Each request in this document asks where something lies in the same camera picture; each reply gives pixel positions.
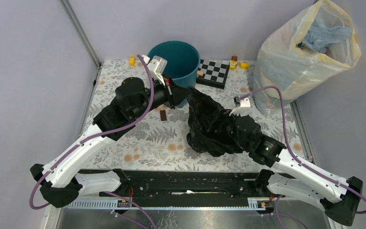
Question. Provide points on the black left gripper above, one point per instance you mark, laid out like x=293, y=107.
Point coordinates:
x=176, y=95

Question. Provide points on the black trash bag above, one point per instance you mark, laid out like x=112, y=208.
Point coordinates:
x=212, y=129

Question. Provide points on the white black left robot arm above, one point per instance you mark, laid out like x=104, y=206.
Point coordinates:
x=63, y=180

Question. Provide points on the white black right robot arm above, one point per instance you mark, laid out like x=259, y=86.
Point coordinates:
x=338, y=197

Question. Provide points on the teal plastic trash bin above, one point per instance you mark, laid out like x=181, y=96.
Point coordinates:
x=182, y=62

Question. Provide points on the dark brown rectangular tile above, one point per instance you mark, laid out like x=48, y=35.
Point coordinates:
x=163, y=115

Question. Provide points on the black white checkerboard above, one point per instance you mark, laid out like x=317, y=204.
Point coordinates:
x=214, y=74

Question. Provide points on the floral patterned table mat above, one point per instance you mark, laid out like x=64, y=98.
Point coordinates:
x=157, y=145

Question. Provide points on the yellow block far left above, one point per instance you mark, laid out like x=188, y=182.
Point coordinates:
x=132, y=61

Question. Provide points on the yellow owl toy block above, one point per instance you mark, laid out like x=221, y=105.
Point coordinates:
x=232, y=65

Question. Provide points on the yellow block near bag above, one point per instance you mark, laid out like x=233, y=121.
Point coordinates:
x=244, y=65

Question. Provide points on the large translucent plastic bag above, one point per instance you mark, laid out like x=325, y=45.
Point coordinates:
x=285, y=72

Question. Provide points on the blue crumpled plastic sheet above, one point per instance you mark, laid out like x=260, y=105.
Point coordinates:
x=320, y=36

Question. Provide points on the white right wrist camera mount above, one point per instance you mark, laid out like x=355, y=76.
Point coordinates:
x=240, y=105

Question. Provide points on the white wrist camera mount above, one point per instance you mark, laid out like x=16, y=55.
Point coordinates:
x=156, y=66
x=240, y=105

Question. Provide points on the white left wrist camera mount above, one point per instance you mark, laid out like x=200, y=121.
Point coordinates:
x=156, y=66

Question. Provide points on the grey slotted cable duct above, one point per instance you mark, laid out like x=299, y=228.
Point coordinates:
x=170, y=203

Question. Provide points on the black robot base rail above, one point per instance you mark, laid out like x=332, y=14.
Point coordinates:
x=160, y=184

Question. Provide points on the aluminium frame post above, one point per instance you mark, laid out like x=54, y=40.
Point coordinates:
x=80, y=32

